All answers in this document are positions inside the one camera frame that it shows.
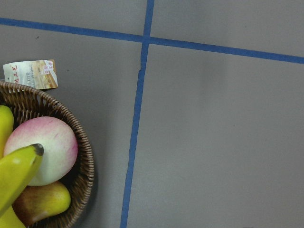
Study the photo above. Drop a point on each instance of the yellow banana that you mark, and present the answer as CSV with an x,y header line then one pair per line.
x,y
17,169
6,126

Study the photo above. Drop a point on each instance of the brown woven wicker basket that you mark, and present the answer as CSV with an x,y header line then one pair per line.
x,y
27,103

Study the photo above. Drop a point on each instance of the pink white peach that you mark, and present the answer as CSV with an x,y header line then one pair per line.
x,y
59,143

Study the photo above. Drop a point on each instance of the paper label tag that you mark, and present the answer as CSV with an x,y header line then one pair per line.
x,y
39,74

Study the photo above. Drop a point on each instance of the yellow red mango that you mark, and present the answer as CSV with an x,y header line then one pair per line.
x,y
36,203

